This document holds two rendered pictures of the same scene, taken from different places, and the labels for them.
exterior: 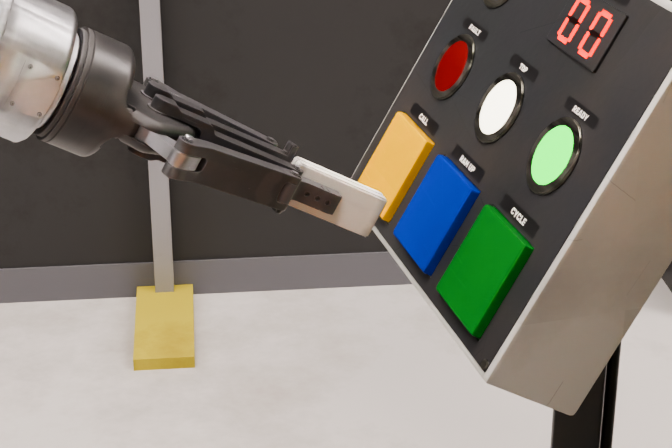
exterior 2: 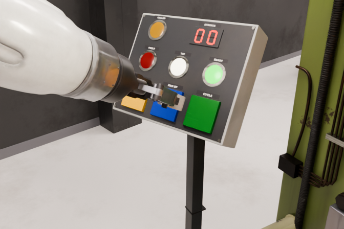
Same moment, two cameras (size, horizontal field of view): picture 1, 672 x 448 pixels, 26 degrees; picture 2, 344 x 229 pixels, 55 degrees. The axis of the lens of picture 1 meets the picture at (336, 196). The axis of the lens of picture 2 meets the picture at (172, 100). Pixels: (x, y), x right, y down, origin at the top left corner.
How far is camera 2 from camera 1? 0.57 m
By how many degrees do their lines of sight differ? 34
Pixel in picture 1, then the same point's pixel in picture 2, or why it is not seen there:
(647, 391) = (114, 153)
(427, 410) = (62, 177)
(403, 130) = not seen: hidden behind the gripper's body
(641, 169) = (248, 70)
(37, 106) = (112, 82)
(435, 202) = not seen: hidden behind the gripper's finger
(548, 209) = (220, 89)
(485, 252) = (201, 108)
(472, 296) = (203, 122)
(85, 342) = not seen: outside the picture
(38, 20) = (105, 45)
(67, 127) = (117, 89)
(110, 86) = (130, 69)
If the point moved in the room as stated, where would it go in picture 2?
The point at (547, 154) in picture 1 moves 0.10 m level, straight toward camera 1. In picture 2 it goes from (212, 74) to (239, 87)
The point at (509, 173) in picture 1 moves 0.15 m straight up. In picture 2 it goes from (195, 84) to (197, 19)
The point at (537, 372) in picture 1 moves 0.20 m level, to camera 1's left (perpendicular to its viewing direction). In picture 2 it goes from (230, 138) to (157, 168)
